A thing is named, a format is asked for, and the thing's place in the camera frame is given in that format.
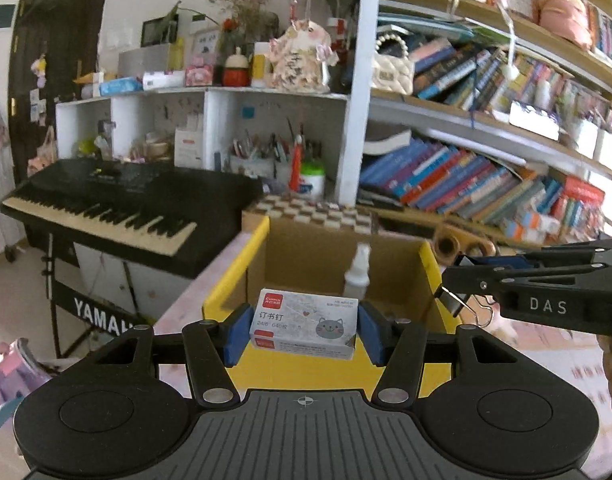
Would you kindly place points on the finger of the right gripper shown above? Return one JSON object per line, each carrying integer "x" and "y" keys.
{"x": 491, "y": 282}
{"x": 576, "y": 254}

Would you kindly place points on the wooden bookshelf with books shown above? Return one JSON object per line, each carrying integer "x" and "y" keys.
{"x": 529, "y": 80}

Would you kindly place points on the pink checkered tablecloth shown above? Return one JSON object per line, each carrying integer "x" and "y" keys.
{"x": 536, "y": 359}

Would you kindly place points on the cream quilted handbag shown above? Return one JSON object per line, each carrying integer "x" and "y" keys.
{"x": 391, "y": 73}

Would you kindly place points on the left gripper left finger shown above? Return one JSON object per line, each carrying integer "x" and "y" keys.
{"x": 211, "y": 348}

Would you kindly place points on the wooden retro radio speaker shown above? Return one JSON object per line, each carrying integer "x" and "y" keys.
{"x": 450, "y": 241}

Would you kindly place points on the white green lid jar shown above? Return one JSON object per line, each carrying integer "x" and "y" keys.
{"x": 312, "y": 179}

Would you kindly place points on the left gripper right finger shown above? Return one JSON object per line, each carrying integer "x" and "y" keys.
{"x": 396, "y": 346}

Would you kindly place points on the staples box with cat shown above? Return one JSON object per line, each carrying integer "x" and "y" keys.
{"x": 305, "y": 324}

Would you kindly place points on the pink cat figurine decoration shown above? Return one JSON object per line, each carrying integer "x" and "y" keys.
{"x": 301, "y": 59}

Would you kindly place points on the yellow cardboard box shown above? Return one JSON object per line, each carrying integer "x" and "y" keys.
{"x": 307, "y": 335}

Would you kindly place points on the black Yamaha keyboard piano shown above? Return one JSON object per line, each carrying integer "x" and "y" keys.
{"x": 171, "y": 219}

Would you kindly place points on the black binder clip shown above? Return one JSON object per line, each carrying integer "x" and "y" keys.
{"x": 465, "y": 306}

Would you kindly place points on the red glue bottle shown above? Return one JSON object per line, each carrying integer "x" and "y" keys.
{"x": 296, "y": 164}

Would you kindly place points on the white spray bottle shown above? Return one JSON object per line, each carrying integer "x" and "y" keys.
{"x": 357, "y": 279}

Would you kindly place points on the white cubby shelf unit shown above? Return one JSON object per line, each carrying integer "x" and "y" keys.
{"x": 223, "y": 115}

